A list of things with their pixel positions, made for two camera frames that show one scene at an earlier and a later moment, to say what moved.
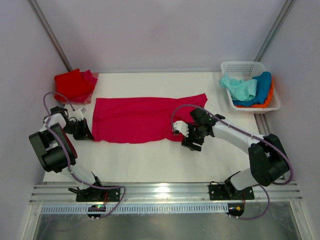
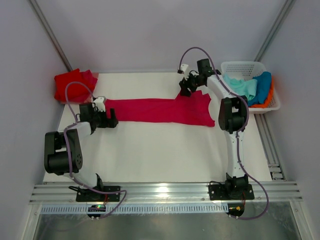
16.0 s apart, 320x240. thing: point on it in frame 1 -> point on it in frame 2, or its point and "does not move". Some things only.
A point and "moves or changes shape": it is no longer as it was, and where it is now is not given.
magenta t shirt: (140, 119) moves or changes shape
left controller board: (98, 208) does not move
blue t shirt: (264, 80) does not move
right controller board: (235, 209) does not move
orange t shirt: (267, 101) does not move
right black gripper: (189, 143) -> (182, 83)
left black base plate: (97, 194) does not move
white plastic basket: (247, 70) does not move
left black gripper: (85, 134) -> (110, 123)
